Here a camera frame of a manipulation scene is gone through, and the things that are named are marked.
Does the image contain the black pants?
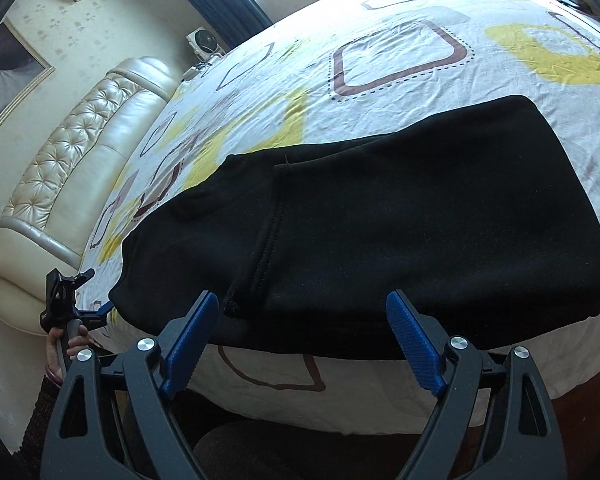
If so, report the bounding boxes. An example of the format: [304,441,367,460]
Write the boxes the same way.
[109,95,600,361]

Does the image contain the cream tufted leather headboard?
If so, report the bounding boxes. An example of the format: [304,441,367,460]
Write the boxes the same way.
[0,56,183,336]

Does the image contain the person's left forearm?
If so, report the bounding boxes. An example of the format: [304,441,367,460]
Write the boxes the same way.
[19,374,65,461]

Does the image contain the patterned white bed sheet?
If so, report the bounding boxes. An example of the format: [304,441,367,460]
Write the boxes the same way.
[82,0,600,436]

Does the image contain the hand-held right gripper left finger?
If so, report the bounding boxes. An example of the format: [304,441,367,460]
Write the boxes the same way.
[40,290,220,480]

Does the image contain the person's left hand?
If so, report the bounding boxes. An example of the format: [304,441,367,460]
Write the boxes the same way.
[45,324,91,386]

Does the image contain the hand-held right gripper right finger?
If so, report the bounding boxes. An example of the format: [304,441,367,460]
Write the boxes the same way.
[386,291,567,480]

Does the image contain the framed wall picture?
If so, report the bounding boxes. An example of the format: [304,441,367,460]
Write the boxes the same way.
[0,17,56,153]

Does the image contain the white fan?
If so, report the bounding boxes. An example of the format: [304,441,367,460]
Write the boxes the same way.
[186,27,226,61]

